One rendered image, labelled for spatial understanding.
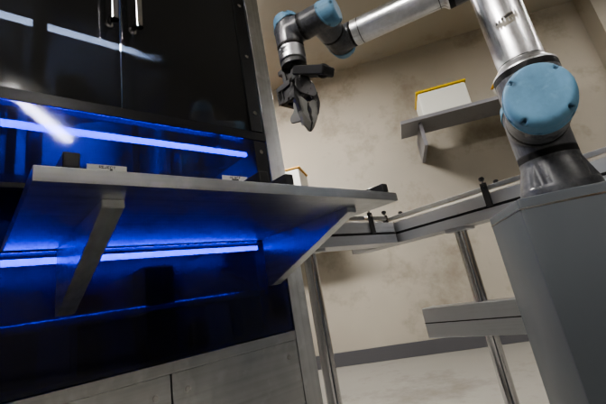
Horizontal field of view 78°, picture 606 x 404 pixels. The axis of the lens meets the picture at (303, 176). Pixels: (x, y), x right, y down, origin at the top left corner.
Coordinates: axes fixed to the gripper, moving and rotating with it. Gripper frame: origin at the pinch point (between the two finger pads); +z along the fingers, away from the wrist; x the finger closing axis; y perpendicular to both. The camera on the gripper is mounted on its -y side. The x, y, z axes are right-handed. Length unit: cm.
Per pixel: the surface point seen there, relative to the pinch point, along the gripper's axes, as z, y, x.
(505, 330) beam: 65, 5, -85
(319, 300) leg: 43, 42, -31
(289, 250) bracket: 29.0, 15.8, 0.5
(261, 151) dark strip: -4.4, 27.3, -4.0
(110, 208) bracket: 25, -6, 49
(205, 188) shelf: 23.2, -12.4, 38.0
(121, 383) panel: 51, 28, 39
